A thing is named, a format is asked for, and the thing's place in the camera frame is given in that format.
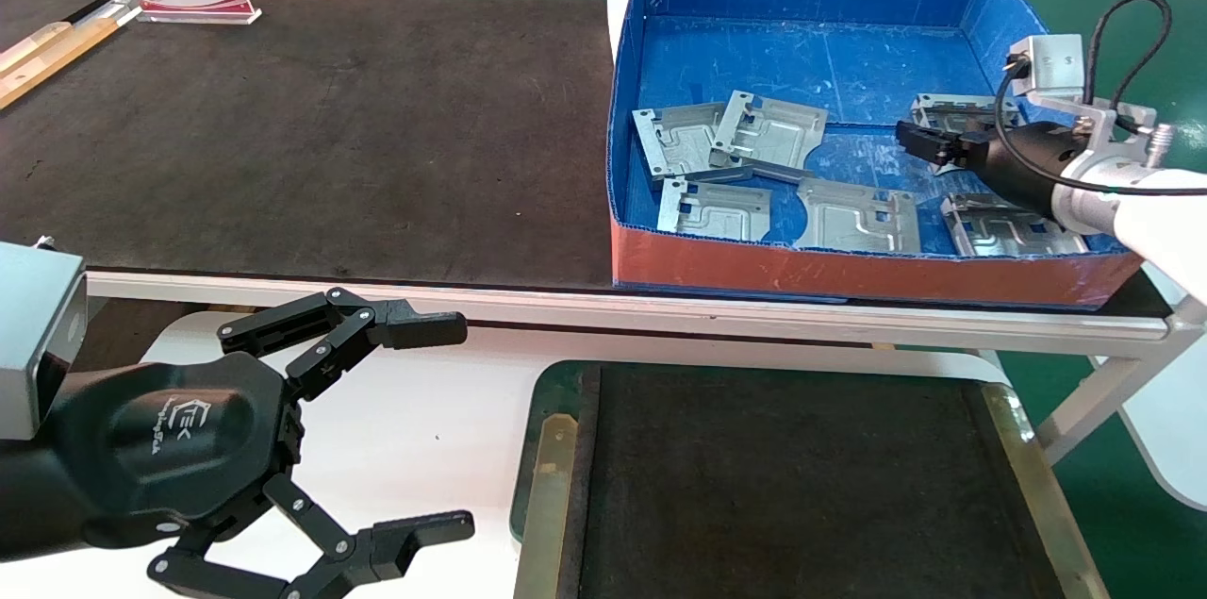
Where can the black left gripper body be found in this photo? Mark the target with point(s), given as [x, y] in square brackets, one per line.
[170, 439]

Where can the right gripper clear-tip finger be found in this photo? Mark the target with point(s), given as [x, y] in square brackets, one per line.
[962, 160]

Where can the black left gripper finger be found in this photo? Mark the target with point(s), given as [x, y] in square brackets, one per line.
[396, 542]
[415, 330]

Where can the right gripper black-tip finger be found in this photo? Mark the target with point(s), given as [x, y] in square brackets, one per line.
[929, 139]

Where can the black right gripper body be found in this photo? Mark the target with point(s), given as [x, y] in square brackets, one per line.
[1028, 160]

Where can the stamped grey metal part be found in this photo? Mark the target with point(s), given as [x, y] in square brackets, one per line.
[952, 108]
[717, 212]
[1000, 236]
[853, 222]
[773, 132]
[674, 141]

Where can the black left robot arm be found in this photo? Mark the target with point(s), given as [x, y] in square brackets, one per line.
[38, 505]

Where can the black tray container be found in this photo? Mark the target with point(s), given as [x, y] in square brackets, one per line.
[754, 467]

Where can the blue corrugated plastic box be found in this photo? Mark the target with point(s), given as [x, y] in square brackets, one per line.
[849, 61]

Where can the white table leg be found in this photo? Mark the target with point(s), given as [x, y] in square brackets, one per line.
[1103, 391]

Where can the white side table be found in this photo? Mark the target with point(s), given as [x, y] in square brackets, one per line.
[1174, 448]

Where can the white sheet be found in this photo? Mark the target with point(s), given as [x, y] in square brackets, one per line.
[620, 5]

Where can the wooden strip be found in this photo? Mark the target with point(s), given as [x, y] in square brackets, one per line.
[66, 57]

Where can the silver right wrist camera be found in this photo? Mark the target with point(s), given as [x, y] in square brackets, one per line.
[1049, 66]

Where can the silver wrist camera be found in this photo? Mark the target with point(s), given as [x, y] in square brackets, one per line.
[1049, 66]
[33, 335]

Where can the aluminium table edge rail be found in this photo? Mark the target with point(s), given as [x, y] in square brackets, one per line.
[528, 302]

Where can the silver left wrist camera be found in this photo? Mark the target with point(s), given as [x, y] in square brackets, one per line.
[33, 335]

